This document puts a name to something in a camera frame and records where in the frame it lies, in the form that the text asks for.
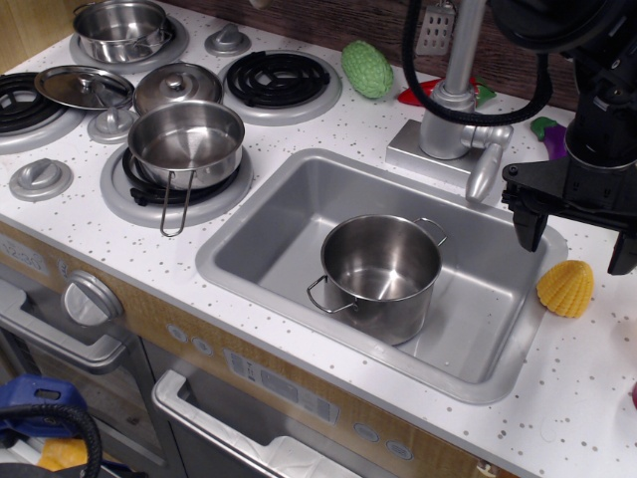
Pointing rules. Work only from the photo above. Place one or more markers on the domed steel lid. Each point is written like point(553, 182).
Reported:
point(176, 83)

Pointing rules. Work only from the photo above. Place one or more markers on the grey stove knob left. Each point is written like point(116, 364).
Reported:
point(40, 180)

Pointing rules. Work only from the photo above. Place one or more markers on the steel pot top left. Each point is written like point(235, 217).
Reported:
point(117, 32)

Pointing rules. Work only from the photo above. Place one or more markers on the steel saucepan with wire handle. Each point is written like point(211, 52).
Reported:
point(187, 146)

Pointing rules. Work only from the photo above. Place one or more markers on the green toy vegetable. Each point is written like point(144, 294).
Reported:
point(367, 70)

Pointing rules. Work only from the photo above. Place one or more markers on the red toy chili pepper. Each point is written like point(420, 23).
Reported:
point(408, 97)

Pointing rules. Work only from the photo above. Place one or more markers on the black coil burner top right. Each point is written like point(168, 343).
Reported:
point(279, 88)

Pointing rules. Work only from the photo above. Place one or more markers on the yellow toy corn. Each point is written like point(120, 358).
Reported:
point(566, 289)

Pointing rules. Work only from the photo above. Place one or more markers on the silver metal spatula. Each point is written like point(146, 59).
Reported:
point(436, 29)

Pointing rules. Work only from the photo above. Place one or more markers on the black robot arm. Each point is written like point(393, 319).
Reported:
point(599, 37)

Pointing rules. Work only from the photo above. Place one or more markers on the grey plastic sink basin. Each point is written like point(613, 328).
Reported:
point(484, 312)

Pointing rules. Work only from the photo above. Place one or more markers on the silver oven dial knob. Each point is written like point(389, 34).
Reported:
point(88, 301)

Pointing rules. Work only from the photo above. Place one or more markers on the grey stove knob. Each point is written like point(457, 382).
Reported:
point(229, 41)
point(40, 180)
point(111, 126)

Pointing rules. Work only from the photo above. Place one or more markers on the grey stove knob middle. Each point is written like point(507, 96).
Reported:
point(111, 126)

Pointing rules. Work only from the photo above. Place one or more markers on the steel pot in sink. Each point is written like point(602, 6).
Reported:
point(378, 274)

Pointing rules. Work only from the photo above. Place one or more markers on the black coil burner front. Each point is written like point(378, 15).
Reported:
point(116, 187)

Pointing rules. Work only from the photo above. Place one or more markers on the black coil burner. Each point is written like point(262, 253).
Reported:
point(279, 88)
point(28, 119)
point(116, 187)

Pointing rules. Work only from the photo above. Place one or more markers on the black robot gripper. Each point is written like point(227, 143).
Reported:
point(570, 189)

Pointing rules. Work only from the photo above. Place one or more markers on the grey stove knob top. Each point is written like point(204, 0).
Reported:
point(229, 41)

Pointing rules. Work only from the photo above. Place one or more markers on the silver oven door handle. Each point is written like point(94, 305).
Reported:
point(101, 357)

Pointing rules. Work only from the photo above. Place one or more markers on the black coil burner left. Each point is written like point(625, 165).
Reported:
point(28, 119)

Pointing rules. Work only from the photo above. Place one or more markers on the blue tool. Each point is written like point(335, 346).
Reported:
point(31, 389)

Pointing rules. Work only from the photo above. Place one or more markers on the silver toy faucet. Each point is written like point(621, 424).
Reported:
point(455, 150)

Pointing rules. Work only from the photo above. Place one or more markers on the silver dishwasher door handle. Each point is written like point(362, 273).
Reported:
point(283, 457)

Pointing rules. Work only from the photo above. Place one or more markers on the flat steel lid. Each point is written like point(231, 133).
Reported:
point(85, 88)

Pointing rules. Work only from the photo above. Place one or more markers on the purple toy eggplant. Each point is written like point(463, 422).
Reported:
point(552, 135)

